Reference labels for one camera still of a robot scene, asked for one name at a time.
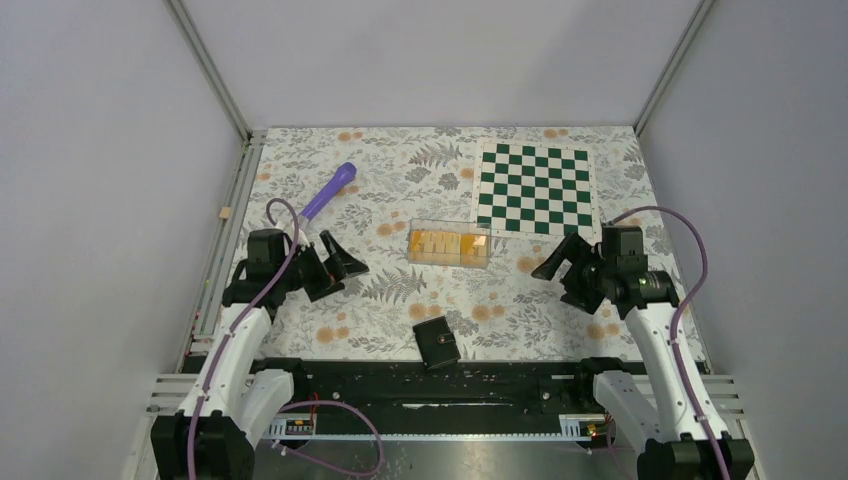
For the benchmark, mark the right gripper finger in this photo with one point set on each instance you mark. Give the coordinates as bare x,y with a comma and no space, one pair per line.
587,300
573,248

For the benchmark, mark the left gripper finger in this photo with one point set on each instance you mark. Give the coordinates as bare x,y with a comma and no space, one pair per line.
339,263
319,289

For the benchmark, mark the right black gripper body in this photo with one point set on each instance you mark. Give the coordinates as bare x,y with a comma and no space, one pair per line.
588,273

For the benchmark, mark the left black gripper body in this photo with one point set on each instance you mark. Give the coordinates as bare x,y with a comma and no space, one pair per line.
307,270

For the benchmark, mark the clear plastic card box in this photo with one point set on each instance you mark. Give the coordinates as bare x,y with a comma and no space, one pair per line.
459,227

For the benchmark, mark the black leather card holder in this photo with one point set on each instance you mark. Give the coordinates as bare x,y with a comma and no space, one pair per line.
436,343

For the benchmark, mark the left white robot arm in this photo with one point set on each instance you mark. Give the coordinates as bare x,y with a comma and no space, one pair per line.
214,431

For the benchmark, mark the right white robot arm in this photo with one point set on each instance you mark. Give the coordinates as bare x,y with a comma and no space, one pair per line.
679,434

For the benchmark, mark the gold credit cards stack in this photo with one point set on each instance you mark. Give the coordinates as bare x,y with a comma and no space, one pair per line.
433,246

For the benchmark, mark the orange credit card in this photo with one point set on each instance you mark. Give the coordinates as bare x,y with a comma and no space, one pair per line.
474,248

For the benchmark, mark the green white chessboard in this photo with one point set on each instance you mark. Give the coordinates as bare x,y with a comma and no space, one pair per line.
535,191

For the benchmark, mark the floral pattern table mat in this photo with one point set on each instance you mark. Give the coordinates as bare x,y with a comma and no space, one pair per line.
499,312

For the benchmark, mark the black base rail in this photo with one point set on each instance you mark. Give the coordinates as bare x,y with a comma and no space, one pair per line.
466,398

